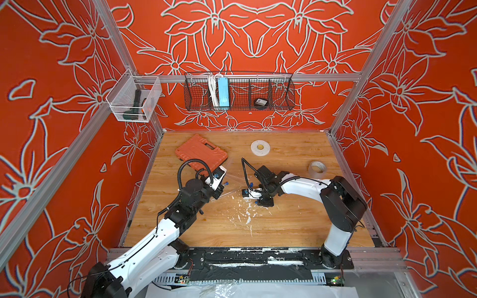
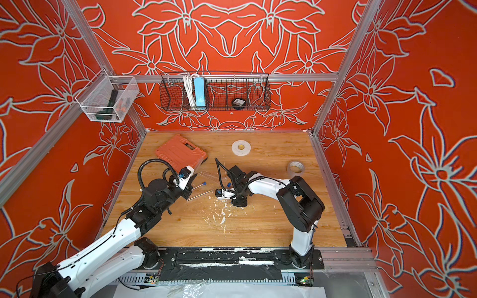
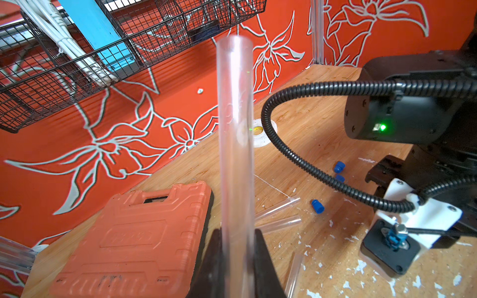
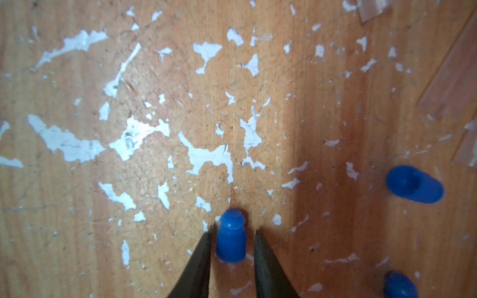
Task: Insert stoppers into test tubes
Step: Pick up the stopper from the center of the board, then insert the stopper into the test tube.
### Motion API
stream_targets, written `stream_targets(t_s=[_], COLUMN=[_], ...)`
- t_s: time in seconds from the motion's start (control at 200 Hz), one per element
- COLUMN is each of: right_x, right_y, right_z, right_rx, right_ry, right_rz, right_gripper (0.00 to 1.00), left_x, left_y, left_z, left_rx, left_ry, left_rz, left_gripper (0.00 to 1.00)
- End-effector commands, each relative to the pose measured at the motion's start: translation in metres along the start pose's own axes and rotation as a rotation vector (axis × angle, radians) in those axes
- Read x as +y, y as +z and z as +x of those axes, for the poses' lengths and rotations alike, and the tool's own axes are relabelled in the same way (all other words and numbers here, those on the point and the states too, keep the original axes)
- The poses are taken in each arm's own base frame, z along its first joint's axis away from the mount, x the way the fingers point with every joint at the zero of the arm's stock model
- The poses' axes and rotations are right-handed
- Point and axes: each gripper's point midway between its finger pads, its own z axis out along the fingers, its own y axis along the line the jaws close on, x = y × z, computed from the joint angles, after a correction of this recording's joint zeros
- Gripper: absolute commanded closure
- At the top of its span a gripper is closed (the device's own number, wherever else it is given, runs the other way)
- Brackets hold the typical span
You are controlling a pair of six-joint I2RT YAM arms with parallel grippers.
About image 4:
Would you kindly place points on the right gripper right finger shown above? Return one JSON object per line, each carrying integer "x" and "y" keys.
{"x": 270, "y": 279}

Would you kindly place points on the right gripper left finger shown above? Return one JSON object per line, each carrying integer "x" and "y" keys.
{"x": 195, "y": 278}

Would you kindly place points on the clear test tube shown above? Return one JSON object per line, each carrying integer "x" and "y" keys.
{"x": 467, "y": 151}
{"x": 455, "y": 82}

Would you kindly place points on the blue stopper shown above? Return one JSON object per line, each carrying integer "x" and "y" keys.
{"x": 398, "y": 285}
{"x": 231, "y": 237}
{"x": 415, "y": 185}

